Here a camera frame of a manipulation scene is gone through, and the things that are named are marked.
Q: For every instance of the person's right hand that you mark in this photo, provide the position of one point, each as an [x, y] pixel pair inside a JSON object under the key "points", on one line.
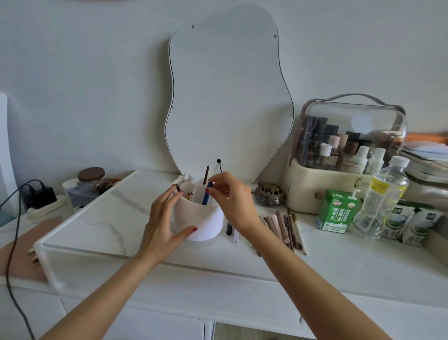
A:
{"points": [[236, 201]]}

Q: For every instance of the person's left hand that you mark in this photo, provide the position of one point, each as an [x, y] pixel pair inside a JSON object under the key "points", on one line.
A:
{"points": [[158, 231]]}

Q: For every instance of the person's left thumb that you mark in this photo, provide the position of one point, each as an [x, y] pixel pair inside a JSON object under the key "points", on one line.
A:
{"points": [[183, 233]]}

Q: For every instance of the person's right thumb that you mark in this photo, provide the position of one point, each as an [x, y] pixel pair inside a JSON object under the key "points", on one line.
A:
{"points": [[215, 196]]}

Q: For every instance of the blue pen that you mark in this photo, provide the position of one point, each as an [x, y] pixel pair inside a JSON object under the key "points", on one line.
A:
{"points": [[206, 198]]}

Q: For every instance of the white pen holder cup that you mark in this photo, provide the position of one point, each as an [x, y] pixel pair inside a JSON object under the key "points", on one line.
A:
{"points": [[204, 220]]}

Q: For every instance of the person's left forearm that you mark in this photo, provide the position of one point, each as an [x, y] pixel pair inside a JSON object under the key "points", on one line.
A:
{"points": [[105, 297]]}

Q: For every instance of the person's right forearm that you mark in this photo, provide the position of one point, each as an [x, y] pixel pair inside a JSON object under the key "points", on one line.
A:
{"points": [[315, 287]]}

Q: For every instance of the brown makeup pencil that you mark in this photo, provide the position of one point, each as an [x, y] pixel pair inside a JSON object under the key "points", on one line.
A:
{"points": [[206, 174]]}

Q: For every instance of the black ball-tipped stick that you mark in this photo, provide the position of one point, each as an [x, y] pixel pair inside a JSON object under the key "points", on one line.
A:
{"points": [[220, 165]]}

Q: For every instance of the black pen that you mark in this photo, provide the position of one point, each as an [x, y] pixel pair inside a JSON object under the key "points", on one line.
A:
{"points": [[229, 227]]}

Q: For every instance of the silver tweezers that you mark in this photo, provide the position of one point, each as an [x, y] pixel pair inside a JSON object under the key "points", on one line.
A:
{"points": [[186, 176]]}

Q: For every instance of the clear plastic tube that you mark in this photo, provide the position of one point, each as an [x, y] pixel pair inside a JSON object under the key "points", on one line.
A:
{"points": [[235, 237]]}

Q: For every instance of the brown glass incense bowl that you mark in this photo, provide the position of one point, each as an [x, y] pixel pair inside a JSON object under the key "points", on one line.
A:
{"points": [[268, 195]]}

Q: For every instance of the row of brown makeup pencils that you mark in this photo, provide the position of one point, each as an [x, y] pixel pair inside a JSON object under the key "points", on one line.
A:
{"points": [[285, 229]]}

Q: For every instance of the white marble desk riser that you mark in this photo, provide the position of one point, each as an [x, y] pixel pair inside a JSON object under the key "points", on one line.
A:
{"points": [[105, 224]]}

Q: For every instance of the white drawer cabinet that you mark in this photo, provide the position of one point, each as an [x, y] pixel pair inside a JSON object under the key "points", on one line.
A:
{"points": [[140, 315]]}

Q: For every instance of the cream cosmetic organiser clear lid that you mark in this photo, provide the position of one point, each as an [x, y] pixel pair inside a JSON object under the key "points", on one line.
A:
{"points": [[311, 189]]}

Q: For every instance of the wavy white-framed mirror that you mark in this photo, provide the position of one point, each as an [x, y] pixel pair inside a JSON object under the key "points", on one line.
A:
{"points": [[227, 98]]}

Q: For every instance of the glass jar brown lid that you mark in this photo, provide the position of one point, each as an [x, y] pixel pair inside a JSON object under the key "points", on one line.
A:
{"points": [[90, 178]]}

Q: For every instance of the pale blue box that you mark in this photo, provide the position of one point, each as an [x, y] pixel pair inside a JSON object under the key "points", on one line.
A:
{"points": [[79, 199]]}

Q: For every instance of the green white drink carton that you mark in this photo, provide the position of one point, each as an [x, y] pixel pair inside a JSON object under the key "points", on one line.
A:
{"points": [[337, 212]]}

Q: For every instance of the group of cosmetic bottles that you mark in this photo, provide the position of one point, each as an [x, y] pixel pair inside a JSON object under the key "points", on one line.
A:
{"points": [[336, 150]]}

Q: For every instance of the white power strip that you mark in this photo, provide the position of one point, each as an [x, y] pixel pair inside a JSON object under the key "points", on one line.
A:
{"points": [[47, 209]]}

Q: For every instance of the black power adapter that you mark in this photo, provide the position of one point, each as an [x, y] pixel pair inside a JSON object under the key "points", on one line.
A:
{"points": [[43, 197]]}

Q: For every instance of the clear plastic water bottle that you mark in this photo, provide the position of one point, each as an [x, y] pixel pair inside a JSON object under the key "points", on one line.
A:
{"points": [[379, 203]]}

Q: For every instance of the brown mat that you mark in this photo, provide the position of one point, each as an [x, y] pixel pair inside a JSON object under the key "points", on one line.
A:
{"points": [[17, 252]]}

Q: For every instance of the white green milk carton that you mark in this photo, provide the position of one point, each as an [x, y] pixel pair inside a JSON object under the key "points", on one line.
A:
{"points": [[393, 222], [420, 226]]}

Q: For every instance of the white panel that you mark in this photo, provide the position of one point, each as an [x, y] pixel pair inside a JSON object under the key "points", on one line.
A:
{"points": [[6, 157]]}

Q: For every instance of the stack of papers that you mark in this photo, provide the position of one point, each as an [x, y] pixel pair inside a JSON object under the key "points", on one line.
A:
{"points": [[427, 164]]}

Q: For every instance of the orange flat item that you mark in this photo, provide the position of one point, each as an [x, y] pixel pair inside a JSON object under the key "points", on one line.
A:
{"points": [[427, 137]]}

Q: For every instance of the brown cardboard box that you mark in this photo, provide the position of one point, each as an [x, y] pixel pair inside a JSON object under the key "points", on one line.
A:
{"points": [[437, 243]]}

